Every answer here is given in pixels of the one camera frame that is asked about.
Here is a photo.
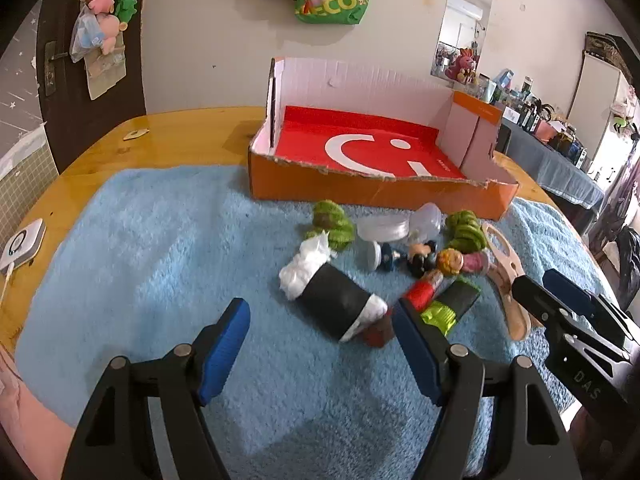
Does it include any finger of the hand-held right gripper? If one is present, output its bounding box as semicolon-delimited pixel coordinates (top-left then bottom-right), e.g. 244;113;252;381
542;269;640;348
511;276;631;361

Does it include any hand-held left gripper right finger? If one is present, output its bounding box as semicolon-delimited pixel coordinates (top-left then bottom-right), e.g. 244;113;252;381
392;302;583;480

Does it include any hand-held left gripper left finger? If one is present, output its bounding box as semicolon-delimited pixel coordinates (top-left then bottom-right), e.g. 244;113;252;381
60;297;251;480

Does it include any beige large plastic clip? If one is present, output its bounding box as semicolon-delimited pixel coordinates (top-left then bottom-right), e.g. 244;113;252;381
481;222;546;343

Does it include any red thread spool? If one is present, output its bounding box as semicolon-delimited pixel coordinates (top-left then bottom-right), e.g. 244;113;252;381
362;268;445;349

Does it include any black green foil packet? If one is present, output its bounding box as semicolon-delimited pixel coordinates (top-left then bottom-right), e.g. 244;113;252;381
419;277;482;338

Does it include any blonde pink doll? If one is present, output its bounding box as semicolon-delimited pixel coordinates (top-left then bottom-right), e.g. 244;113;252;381
436;247;491;278

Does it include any black mouse figurine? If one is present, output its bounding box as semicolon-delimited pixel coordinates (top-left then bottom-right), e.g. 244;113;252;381
407;240;438;278

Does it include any green yarn bundle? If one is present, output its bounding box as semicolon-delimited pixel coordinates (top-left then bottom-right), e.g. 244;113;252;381
445;209;490;255

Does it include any blue white figurine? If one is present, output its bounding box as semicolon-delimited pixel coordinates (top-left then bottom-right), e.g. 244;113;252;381
380;242;408;272

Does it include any black roll with white tissue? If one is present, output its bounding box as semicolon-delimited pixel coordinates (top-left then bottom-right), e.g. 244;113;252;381
278;232;390;343

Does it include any clear round plastic lid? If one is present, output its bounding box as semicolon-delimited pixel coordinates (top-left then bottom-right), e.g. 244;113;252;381
356;240;383;273

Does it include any clear round plastic container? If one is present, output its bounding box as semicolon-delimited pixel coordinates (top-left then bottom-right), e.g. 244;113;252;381
356;214;412;246

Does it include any clear square plastic box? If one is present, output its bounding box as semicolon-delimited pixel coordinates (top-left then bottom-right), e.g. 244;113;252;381
410;203;443;241

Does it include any green-haired doll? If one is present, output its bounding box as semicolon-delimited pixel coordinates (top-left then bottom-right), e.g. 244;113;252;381
305;200;356;253

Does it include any orange cardboard box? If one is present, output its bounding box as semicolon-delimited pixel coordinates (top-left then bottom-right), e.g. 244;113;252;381
248;56;521;221

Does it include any dark cloth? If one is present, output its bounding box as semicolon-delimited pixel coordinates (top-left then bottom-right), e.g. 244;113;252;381
590;227;640;311

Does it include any blue fluffy towel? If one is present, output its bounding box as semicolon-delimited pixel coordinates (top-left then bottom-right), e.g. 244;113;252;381
15;165;626;480

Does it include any table with dark cloth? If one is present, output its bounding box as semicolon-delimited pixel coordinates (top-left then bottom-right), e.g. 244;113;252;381
492;117;606;233

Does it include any row of bottles and boxes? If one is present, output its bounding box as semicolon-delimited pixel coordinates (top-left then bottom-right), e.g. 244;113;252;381
480;72;601;168

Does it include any white cabinet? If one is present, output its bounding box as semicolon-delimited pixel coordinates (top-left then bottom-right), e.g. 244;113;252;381
567;55;636;171

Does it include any person's pink clothing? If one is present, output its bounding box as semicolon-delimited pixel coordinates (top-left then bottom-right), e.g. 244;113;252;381
0;345;76;480

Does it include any white round-button device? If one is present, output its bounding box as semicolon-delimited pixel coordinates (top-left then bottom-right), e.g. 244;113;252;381
0;218;47;276

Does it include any dark patterned box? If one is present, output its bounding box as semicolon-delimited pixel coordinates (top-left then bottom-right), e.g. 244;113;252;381
585;31;640;86

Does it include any pink plush dragon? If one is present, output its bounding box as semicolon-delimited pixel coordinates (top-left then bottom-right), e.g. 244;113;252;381
444;47;478;85

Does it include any dark brown door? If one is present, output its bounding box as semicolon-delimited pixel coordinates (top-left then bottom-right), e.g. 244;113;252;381
37;0;148;173

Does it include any beige paper bag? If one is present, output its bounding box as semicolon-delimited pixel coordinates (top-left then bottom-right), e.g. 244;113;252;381
82;45;126;101

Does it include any pink plush pig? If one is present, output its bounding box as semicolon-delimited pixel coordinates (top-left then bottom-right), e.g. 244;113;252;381
97;12;126;55

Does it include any clear plastic bag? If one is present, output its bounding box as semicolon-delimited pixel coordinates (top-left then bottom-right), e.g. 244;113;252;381
69;10;101;63

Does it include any wall mirror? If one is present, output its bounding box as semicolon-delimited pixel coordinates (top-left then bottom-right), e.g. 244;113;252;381
430;0;496;86

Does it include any metal door handle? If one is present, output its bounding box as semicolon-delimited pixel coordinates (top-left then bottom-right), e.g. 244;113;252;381
44;41;68;97

